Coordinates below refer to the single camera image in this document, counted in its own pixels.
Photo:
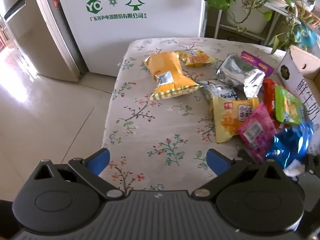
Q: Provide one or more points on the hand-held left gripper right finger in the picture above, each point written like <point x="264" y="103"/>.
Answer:
<point x="217" y="163"/>

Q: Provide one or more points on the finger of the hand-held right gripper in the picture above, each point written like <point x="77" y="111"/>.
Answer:
<point x="244" y="154"/>

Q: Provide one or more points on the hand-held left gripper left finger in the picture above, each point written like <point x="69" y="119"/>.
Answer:
<point x="98" y="161"/>

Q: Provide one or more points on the pink snack packet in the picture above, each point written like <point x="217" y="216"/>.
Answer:
<point x="257" y="130"/>

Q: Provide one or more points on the yellow waffle snack packet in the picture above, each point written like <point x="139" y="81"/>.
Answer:
<point x="200" y="58"/>
<point x="230" y="122"/>

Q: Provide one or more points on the blue foil snack packet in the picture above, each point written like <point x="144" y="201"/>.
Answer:
<point x="287" y="142"/>

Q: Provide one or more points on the green snack packet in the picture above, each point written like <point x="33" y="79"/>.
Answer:
<point x="287" y="105"/>

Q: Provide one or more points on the red snack packet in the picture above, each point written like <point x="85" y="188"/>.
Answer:
<point x="268" y="92"/>

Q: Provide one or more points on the white and blue snack packet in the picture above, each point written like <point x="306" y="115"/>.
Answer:
<point x="220" y="90"/>

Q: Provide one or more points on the silver foil snack packet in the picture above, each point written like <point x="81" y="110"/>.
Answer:
<point x="237" y="72"/>

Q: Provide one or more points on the purple snack packet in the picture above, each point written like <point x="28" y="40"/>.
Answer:
<point x="262" y="66"/>

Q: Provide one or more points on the white cardboard box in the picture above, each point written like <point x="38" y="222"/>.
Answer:
<point x="300" y="80"/>

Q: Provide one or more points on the large orange snack bag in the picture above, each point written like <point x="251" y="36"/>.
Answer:
<point x="170" y="65"/>

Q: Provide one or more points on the floral tablecloth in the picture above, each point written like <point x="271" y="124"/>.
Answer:
<point x="155" y="120"/>

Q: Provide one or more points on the blue plastic object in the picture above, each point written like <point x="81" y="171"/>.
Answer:
<point x="307" y="36"/>

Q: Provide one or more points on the white metal plant stand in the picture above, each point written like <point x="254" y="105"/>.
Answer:
<point x="218" y="22"/>

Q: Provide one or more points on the white refrigerator with green print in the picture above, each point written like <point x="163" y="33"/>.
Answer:
<point x="150" y="30"/>

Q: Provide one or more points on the red flower fridge magnet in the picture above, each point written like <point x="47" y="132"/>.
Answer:
<point x="56" y="3"/>

